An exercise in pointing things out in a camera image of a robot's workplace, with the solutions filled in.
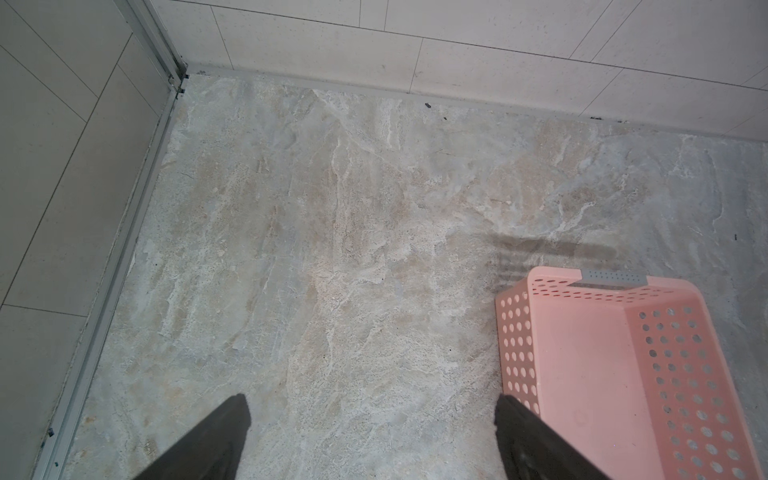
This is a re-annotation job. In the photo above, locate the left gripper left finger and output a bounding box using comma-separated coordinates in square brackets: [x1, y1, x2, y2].
[135, 393, 251, 480]

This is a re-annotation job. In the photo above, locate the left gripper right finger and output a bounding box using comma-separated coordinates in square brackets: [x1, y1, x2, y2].
[494, 394, 608, 479]

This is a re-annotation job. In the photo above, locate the pink perforated plastic bin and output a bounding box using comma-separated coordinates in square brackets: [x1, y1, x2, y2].
[495, 266, 763, 479]

